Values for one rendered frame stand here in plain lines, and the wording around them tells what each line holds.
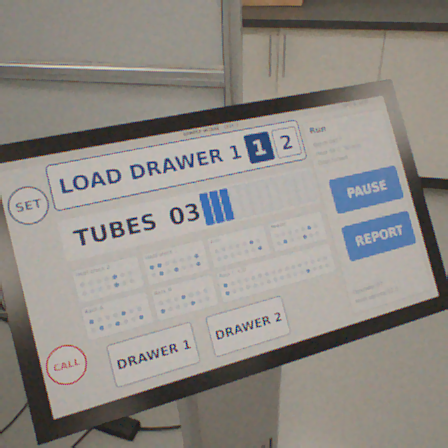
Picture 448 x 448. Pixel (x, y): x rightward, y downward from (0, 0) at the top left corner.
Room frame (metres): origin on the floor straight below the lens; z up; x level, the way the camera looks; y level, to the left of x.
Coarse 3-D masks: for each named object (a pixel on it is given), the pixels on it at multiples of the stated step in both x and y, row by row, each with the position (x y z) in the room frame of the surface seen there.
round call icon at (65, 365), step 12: (48, 348) 0.34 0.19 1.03; (60, 348) 0.34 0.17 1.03; (72, 348) 0.34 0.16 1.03; (84, 348) 0.34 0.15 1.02; (48, 360) 0.33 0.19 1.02; (60, 360) 0.33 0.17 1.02; (72, 360) 0.33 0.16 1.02; (84, 360) 0.34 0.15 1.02; (48, 372) 0.32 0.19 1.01; (60, 372) 0.32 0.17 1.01; (72, 372) 0.33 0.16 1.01; (84, 372) 0.33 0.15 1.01; (48, 384) 0.32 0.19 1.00; (60, 384) 0.32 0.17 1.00; (72, 384) 0.32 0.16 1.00
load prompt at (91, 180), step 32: (256, 128) 0.55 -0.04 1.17; (288, 128) 0.55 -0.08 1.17; (96, 160) 0.48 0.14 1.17; (128, 160) 0.49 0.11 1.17; (160, 160) 0.50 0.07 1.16; (192, 160) 0.50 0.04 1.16; (224, 160) 0.51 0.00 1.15; (256, 160) 0.52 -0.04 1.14; (288, 160) 0.53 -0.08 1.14; (64, 192) 0.45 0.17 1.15; (96, 192) 0.46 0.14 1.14; (128, 192) 0.46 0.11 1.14
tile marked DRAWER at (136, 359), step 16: (144, 336) 0.36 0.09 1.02; (160, 336) 0.37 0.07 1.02; (176, 336) 0.37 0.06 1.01; (192, 336) 0.37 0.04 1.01; (112, 352) 0.35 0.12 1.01; (128, 352) 0.35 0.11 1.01; (144, 352) 0.35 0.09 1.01; (160, 352) 0.35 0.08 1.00; (176, 352) 0.36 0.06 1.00; (192, 352) 0.36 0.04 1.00; (112, 368) 0.34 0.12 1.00; (128, 368) 0.34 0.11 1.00; (144, 368) 0.34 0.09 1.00; (160, 368) 0.34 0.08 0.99; (176, 368) 0.34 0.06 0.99; (128, 384) 0.33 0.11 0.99
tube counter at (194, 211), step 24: (192, 192) 0.48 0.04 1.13; (216, 192) 0.48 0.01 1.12; (240, 192) 0.49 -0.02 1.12; (264, 192) 0.50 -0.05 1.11; (288, 192) 0.50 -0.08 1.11; (312, 192) 0.51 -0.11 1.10; (168, 216) 0.45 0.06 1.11; (192, 216) 0.46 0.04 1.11; (216, 216) 0.46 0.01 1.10; (240, 216) 0.47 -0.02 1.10
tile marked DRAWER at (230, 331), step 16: (256, 304) 0.41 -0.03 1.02; (272, 304) 0.41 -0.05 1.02; (208, 320) 0.38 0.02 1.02; (224, 320) 0.39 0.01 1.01; (240, 320) 0.39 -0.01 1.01; (256, 320) 0.39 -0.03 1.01; (272, 320) 0.40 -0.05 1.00; (224, 336) 0.38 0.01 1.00; (240, 336) 0.38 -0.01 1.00; (256, 336) 0.38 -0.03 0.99; (272, 336) 0.38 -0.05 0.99; (224, 352) 0.36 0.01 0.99
